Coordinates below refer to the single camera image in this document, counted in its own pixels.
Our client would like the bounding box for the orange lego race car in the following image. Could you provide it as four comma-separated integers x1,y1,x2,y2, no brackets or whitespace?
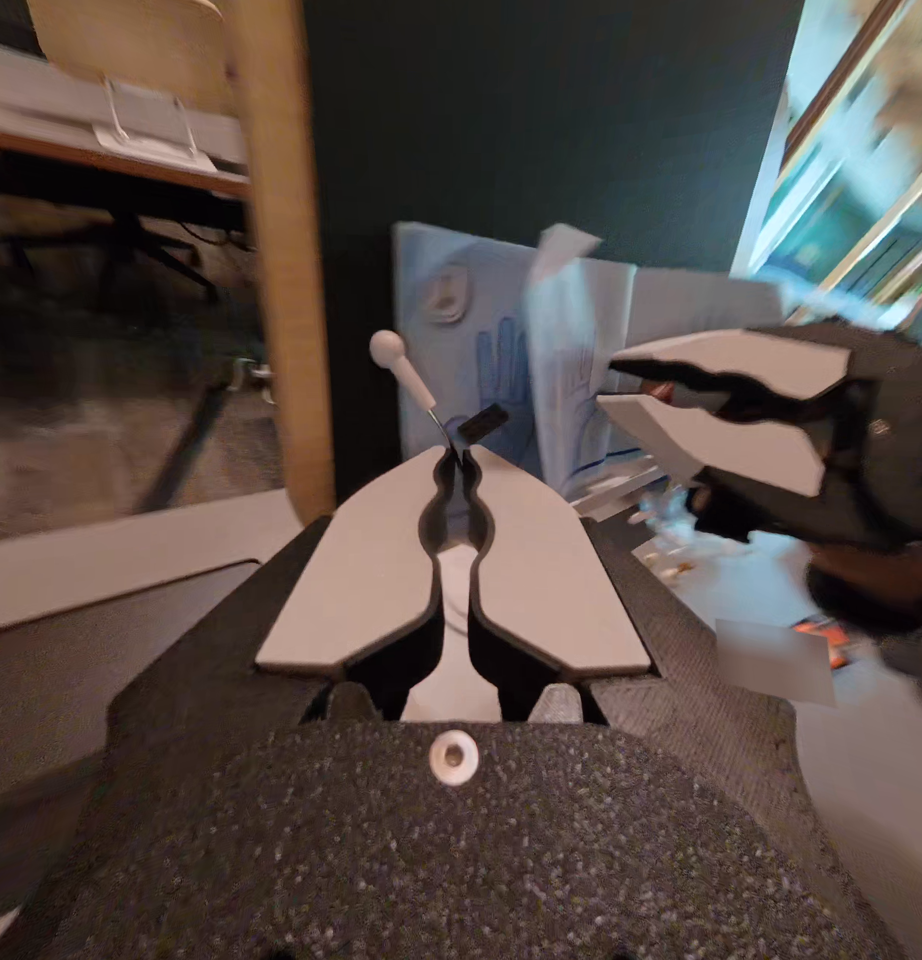
796,617,855,670

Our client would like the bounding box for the tan chair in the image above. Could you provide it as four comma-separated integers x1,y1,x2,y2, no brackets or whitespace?
23,0,234,118

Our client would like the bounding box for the white display stand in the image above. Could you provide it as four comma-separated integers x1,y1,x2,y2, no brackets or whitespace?
91,72,219,169

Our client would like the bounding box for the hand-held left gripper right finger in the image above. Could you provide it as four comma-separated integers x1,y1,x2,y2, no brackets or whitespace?
469,447,654,684

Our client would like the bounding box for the small wooden desk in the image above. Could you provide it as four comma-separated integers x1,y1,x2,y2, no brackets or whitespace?
0,42,255,309

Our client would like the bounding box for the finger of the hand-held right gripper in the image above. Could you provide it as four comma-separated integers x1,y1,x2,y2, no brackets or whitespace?
607,329,855,405
595,392,831,501

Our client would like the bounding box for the person's right hand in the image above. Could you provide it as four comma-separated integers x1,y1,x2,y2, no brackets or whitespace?
803,537,922,634

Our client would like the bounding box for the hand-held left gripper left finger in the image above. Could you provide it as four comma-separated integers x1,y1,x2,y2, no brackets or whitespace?
254,446,450,676

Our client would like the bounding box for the white booklet stand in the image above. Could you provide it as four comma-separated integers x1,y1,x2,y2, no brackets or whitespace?
367,329,690,724

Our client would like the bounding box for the lego instruction booklet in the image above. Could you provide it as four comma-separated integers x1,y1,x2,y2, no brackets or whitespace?
392,221,787,501

